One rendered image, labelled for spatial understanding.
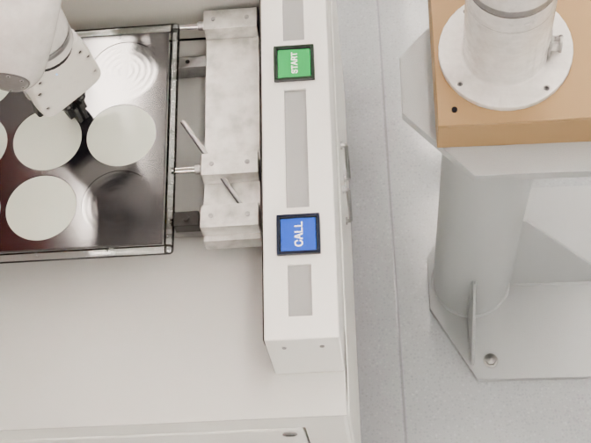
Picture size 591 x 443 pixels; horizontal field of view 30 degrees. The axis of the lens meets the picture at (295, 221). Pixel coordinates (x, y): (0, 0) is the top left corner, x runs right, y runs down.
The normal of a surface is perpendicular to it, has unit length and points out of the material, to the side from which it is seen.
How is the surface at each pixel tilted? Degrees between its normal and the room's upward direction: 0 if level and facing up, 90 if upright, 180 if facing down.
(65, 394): 0
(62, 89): 90
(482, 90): 4
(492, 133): 90
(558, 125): 90
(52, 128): 0
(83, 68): 90
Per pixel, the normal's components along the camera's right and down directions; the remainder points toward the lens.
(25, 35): 0.20, 0.64
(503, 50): -0.22, 0.91
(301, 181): -0.09, -0.42
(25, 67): 0.25, 0.90
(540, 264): 0.00, 0.90
